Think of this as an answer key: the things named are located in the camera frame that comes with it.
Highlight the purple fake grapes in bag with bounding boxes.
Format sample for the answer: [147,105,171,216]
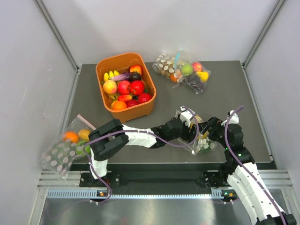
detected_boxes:
[185,74,205,92]

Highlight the orange in bin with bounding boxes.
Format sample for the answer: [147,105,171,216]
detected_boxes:
[112,101,127,111]

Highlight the left zip bag with fruit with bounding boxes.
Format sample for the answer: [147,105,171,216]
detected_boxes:
[40,115,96,180]

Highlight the grey cable duct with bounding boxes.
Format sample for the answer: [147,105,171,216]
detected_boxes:
[47,189,237,200]

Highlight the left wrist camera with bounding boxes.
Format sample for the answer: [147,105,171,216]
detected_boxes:
[180,106,195,127]

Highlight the fake banana bunch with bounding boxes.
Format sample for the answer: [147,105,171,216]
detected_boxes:
[103,70,120,82]

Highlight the green fruit in left bag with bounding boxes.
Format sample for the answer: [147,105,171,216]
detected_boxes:
[75,140,90,155]

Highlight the orange plastic bin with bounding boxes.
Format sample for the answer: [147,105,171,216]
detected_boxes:
[96,52,157,123]

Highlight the yellow fruit in left bag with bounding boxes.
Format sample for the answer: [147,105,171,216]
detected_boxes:
[78,129,91,141]

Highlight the orange in left bag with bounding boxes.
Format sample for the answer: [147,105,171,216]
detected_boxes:
[62,131,79,143]

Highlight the fake eggplant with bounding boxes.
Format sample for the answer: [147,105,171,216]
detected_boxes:
[109,72,142,82]

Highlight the green fake apple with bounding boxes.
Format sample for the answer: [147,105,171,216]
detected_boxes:
[181,63,194,75]

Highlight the clear bag with fruit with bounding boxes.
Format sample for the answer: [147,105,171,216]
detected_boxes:
[173,51,211,94]

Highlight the red yellow apple in bin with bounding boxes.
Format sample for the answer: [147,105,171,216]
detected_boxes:
[129,64,143,75]

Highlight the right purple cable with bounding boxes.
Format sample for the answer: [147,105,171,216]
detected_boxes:
[224,105,288,225]

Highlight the brown polka dot bag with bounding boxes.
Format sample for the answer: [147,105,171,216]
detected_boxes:
[152,53,178,83]

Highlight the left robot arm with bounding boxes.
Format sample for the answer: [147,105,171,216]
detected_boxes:
[88,117,200,186]

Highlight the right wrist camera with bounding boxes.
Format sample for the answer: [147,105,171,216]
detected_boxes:
[221,110,239,127]

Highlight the red fake apple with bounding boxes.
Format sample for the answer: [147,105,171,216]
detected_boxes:
[130,80,145,96]

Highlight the polka dot zip bag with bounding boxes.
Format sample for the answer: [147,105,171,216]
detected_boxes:
[175,110,216,156]

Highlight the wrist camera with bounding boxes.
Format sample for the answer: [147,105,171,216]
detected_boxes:
[221,110,239,127]
[180,106,195,127]

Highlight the dark red fruit in bin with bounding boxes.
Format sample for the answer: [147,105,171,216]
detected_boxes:
[137,92,152,104]

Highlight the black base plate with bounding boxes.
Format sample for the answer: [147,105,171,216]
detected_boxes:
[80,163,229,188]

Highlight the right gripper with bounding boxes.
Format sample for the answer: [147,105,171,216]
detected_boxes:
[196,116,231,149]

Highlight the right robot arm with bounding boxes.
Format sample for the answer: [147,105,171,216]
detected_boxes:
[199,117,297,225]

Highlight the yellow fake pear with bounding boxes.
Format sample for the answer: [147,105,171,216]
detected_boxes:
[196,71,210,83]

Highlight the yellow fake fruit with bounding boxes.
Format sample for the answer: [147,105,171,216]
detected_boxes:
[196,115,203,123]

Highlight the peach in bin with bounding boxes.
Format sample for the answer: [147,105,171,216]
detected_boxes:
[103,80,118,94]

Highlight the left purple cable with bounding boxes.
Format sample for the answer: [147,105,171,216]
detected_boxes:
[83,106,200,203]

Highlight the purple cable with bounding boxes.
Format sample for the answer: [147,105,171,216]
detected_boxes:
[83,106,200,203]
[224,105,288,225]

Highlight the red apple in bag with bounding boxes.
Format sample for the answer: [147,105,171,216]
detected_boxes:
[192,62,203,72]

